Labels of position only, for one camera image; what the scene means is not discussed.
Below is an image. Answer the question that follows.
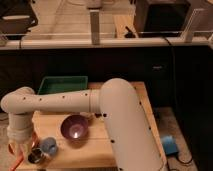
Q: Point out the metal support post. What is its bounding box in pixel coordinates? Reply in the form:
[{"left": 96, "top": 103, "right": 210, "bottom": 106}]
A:
[{"left": 90, "top": 10, "right": 100, "bottom": 45}]

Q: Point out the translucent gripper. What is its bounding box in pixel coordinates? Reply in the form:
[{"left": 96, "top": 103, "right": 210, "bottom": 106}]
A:
[{"left": 9, "top": 133, "right": 36, "bottom": 171}]

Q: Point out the blue device on floor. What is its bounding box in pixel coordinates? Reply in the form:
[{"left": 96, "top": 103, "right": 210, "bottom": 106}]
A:
[{"left": 161, "top": 135, "right": 179, "bottom": 156}]

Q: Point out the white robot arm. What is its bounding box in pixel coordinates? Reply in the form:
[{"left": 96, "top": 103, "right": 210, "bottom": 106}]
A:
[{"left": 0, "top": 78, "right": 166, "bottom": 171}]

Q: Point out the green plastic bin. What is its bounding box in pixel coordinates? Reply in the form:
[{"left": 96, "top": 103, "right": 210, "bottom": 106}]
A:
[{"left": 38, "top": 76, "right": 88, "bottom": 95}]

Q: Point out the small metal cup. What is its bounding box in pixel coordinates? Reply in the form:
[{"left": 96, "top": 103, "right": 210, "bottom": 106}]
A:
[{"left": 28, "top": 148, "right": 45, "bottom": 164}]

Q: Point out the black box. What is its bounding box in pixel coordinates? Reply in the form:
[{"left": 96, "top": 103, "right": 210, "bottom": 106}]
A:
[{"left": 133, "top": 0, "right": 191, "bottom": 32}]

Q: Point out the blue plastic cup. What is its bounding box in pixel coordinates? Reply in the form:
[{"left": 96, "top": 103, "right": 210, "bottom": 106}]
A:
[{"left": 40, "top": 137, "right": 58, "bottom": 156}]

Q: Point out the black cable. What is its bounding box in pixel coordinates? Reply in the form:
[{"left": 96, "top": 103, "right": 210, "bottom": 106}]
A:
[{"left": 162, "top": 35, "right": 178, "bottom": 111}]

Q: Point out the purple bowl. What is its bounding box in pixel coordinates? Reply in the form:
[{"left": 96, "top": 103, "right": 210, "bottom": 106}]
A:
[{"left": 60, "top": 115, "right": 88, "bottom": 140}]

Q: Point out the black office chair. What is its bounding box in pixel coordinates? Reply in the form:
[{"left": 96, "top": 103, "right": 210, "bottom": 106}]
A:
[{"left": 0, "top": 0, "right": 38, "bottom": 40}]

